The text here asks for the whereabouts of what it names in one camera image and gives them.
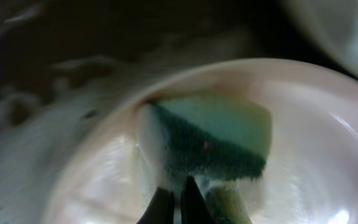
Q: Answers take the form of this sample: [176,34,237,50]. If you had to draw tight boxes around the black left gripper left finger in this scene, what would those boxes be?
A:
[137,187,175,224]

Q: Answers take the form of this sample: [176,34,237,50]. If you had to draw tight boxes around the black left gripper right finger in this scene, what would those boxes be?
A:
[180,176,216,224]

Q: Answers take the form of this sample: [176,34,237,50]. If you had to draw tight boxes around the green and yellow sponge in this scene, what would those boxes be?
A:
[136,93,272,223]

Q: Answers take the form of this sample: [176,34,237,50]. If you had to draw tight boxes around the pale pink plate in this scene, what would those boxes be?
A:
[42,59,358,223]

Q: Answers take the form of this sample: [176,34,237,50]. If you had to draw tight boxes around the pale grey plate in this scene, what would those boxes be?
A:
[279,0,358,77]

